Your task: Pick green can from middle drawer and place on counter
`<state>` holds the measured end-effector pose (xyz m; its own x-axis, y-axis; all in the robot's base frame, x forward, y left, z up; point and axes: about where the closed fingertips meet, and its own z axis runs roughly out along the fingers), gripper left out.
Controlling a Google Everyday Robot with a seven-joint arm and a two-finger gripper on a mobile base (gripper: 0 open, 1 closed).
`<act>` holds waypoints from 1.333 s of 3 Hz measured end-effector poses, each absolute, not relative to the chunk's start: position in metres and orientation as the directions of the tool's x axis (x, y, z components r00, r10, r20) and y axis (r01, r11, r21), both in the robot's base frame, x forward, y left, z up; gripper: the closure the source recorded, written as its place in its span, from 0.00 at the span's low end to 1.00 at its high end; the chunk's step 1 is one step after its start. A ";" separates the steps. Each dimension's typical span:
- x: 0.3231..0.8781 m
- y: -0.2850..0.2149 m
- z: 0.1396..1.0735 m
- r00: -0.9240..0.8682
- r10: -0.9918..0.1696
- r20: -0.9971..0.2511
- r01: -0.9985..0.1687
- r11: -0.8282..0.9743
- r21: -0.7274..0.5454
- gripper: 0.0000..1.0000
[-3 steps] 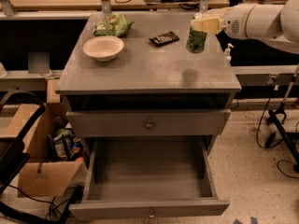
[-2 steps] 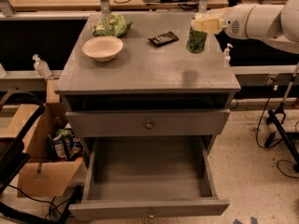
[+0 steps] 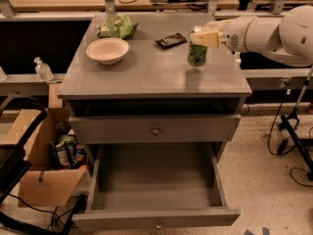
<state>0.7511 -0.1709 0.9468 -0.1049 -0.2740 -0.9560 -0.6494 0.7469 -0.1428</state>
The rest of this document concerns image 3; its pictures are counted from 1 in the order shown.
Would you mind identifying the black tripod stand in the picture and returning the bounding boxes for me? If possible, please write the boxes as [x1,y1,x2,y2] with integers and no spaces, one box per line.
[267,67,313,181]

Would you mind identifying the closed grey top drawer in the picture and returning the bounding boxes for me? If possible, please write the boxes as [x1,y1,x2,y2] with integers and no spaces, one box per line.
[69,115,241,144]

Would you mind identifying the snack packets in box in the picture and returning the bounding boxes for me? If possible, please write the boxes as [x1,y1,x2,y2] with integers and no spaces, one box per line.
[49,129,87,169]

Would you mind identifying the black chair frame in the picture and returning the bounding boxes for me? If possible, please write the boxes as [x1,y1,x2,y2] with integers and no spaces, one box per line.
[0,93,47,204]

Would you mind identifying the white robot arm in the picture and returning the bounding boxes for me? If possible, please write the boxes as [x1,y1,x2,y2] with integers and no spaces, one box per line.
[191,5,313,68]

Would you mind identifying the open grey middle drawer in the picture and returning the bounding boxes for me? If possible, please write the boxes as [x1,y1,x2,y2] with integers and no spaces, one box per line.
[73,143,240,231]

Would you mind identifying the black floor cable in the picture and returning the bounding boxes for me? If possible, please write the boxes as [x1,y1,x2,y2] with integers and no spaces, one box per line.
[6,193,87,234]

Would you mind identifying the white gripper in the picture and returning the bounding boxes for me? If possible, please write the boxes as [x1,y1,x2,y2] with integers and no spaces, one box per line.
[191,17,253,53]

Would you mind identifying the small white pump bottle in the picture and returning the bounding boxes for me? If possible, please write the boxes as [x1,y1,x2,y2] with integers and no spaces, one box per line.
[234,52,242,68]

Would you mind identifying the green soda can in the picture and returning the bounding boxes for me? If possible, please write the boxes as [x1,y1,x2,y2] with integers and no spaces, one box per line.
[187,39,207,67]

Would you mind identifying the green chip bag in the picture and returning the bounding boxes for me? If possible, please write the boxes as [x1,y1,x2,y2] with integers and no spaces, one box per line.
[97,15,139,39]

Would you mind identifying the grey wooden drawer cabinet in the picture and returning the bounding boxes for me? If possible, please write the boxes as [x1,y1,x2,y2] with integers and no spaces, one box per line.
[60,13,251,154]

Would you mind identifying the cardboard box with snacks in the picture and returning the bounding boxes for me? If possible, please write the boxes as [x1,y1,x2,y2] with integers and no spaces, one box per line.
[18,109,87,207]

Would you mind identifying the clear sanitizer pump bottle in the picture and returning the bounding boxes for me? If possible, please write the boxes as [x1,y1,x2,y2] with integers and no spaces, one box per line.
[34,57,54,81]

